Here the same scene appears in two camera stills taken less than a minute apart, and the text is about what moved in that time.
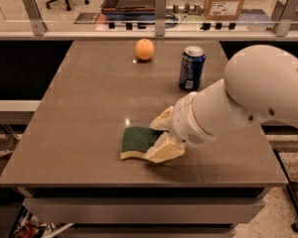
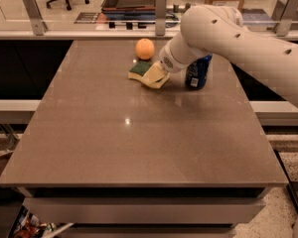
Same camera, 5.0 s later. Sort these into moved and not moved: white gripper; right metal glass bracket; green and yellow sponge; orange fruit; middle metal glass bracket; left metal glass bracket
Moved: green and yellow sponge; white gripper
Not moved: middle metal glass bracket; left metal glass bracket; right metal glass bracket; orange fruit
